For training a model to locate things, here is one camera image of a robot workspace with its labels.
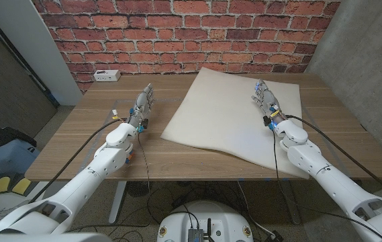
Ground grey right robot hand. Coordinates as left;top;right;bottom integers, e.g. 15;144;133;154
251;79;287;130

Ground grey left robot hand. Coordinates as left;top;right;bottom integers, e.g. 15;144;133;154
127;83;156;134

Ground cream memory foam sheet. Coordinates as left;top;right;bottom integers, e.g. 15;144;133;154
160;67;311;180

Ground white power strip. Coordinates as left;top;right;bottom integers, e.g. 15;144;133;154
93;69;122;83

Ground round black floor fan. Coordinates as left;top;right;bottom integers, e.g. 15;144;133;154
126;181;154;198

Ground printed brick backdrop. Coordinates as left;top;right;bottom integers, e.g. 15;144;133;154
31;0;342;93

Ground white table leg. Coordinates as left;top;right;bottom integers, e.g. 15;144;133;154
108;181;128;225
279;179;302;225

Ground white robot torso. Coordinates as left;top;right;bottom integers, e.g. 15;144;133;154
156;200;254;242

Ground grey box on torso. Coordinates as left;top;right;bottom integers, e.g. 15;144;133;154
187;228;205;242

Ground blue storage bin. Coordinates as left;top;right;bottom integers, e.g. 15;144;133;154
0;138;41;183

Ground yellow black foot pedal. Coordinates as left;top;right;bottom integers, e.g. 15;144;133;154
0;172;32;196

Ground thin black left wrist cable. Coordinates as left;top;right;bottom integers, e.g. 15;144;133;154
138;132;151;193

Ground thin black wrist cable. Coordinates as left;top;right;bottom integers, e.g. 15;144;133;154
271;129;382;239
138;132;151;193

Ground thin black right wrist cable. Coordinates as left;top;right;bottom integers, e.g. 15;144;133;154
271;129;382;239

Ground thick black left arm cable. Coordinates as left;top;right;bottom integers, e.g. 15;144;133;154
28;117;128;204

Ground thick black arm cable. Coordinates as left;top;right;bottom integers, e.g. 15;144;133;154
286;114;382;204
28;117;128;204

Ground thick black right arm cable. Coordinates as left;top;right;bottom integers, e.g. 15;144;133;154
286;114;382;204

